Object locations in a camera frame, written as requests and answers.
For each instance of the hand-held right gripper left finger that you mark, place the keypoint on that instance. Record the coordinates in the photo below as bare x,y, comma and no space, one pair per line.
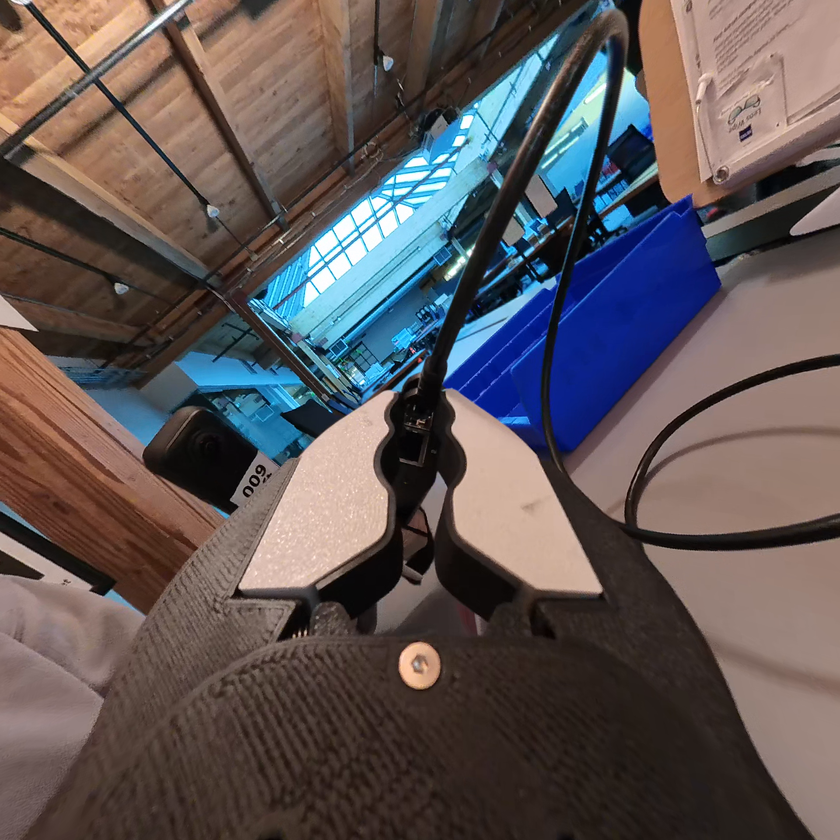
321,505

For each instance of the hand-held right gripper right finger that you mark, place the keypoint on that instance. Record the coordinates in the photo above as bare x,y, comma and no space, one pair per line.
512,518

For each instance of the grey desk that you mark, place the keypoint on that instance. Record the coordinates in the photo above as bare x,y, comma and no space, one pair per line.
754,623

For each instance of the blue plastic bin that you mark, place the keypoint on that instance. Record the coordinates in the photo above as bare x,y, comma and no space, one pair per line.
623,328

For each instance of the white paper sheet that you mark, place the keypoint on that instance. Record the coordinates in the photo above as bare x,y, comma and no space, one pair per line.
13,315

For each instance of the person's grey sweatshirt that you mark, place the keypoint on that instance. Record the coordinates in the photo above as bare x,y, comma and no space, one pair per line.
39,689

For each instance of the grey metal ceiling pipe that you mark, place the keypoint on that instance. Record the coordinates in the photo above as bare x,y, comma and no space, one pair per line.
131,47

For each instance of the white document stand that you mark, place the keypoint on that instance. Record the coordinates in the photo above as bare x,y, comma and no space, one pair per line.
820,220

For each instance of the instruction sheet on board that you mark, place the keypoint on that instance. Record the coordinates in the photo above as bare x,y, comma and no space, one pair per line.
663,98

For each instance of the lens wipe packet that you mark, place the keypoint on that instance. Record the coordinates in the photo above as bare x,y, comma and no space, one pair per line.
741,118

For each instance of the printed instruction sheet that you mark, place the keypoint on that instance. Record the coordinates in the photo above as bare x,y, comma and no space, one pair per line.
754,39

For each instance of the wooden post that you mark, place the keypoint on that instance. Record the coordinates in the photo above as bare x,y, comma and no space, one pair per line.
79,446

